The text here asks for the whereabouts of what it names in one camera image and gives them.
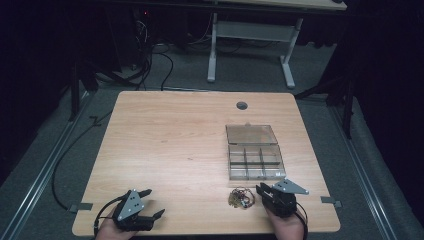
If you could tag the metal floor rail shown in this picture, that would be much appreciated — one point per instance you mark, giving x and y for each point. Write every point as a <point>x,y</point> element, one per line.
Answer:
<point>36,180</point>
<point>363,176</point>

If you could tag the black metal stand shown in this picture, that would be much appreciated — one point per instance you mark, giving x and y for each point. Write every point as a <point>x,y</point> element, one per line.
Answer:
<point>75,93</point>
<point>348,106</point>

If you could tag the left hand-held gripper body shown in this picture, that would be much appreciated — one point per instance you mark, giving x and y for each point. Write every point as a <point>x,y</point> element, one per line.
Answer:
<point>131,208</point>

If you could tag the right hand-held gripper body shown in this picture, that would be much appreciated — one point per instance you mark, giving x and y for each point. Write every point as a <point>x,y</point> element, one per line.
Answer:
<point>281,200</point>

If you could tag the person's left hand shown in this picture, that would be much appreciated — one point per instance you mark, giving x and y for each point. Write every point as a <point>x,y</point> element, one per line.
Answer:
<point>110,230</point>

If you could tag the small metal jewellery piece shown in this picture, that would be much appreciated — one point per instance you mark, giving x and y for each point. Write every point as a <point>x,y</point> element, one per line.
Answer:
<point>241,198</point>

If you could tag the white metal desk frame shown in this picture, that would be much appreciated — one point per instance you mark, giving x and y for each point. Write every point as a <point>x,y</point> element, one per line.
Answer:
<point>253,30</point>

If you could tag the clear plastic compartment box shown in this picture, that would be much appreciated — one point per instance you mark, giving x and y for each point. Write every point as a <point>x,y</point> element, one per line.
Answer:
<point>255,153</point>

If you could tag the person's right hand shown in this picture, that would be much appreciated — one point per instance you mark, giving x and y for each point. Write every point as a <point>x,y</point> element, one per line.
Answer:
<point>285,228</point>

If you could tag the grey table bracket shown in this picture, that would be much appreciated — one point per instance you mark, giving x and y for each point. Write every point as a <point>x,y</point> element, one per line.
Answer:
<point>330,201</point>
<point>80,207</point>

